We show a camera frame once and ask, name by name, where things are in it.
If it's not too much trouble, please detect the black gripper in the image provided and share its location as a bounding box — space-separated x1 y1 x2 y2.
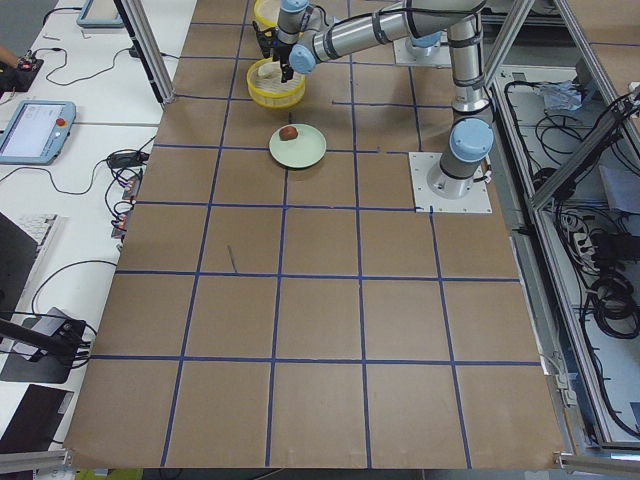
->
252 22 294 83

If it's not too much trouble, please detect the white bun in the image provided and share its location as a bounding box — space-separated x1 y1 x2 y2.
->
257 64 281 81

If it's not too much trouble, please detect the yellow steamer layer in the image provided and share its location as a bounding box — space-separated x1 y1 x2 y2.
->
246 59 306 109
253 0 280 30

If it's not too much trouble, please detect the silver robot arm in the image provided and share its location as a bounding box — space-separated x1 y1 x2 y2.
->
255 1 494 199

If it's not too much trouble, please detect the brown bun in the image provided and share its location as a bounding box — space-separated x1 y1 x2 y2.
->
278 125 299 142

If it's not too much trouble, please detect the light green plate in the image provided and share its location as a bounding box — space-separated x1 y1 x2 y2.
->
269 124 327 169

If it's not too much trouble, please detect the black power adapter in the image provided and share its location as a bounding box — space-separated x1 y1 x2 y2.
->
107 151 149 169

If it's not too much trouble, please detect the teach pendant tablet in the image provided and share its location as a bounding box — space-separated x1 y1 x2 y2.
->
1 100 76 166

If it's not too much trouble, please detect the white keyboard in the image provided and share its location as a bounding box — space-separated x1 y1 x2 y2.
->
16 213 66 255

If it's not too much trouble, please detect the aluminium frame rail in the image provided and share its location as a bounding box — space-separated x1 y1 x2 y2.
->
114 0 175 105

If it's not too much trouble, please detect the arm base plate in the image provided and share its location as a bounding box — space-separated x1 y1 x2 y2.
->
393 34 451 69
408 152 492 214

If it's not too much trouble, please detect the black cable bundle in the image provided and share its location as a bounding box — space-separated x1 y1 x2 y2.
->
502 79 640 346

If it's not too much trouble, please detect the black camera stand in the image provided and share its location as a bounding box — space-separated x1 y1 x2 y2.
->
1 308 96 385

